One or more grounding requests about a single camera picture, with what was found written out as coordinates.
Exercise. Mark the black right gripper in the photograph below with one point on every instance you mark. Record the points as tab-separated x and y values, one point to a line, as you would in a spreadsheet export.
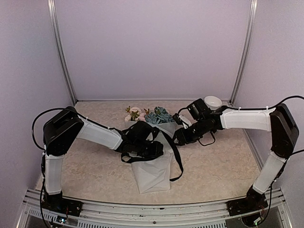
183	137

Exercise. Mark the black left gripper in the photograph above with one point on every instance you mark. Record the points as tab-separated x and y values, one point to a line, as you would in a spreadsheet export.
155	152

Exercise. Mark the pink fake rose stem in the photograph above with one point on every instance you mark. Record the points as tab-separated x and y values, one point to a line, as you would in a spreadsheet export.
133	114
143	115

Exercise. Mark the blue fake hydrangea stem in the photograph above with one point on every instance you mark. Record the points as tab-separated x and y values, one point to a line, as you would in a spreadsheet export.
159	116

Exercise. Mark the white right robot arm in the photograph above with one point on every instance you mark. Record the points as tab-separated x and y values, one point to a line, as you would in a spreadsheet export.
276	119

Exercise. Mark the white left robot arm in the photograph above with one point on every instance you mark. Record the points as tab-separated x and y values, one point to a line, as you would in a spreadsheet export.
59	134

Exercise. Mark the white ceramic bowl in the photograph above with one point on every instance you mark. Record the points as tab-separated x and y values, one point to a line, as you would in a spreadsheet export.
213	102

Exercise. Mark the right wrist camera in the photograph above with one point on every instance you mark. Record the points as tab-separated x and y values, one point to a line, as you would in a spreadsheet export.
182	120

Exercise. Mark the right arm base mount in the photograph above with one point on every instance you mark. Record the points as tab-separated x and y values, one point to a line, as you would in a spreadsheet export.
251	202

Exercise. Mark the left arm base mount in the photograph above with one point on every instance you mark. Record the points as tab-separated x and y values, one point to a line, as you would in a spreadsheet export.
58	203

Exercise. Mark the right aluminium corner post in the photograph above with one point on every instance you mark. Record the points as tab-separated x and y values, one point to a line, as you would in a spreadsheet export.
245	51

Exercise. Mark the aluminium corner post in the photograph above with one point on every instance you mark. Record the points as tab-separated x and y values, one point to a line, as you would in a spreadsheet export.
245	51
56	31

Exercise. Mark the aluminium front rail frame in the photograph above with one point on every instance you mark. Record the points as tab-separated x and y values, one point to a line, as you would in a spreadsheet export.
214	214

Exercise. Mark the left aluminium corner post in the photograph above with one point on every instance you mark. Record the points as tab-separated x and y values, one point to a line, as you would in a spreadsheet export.
56	31

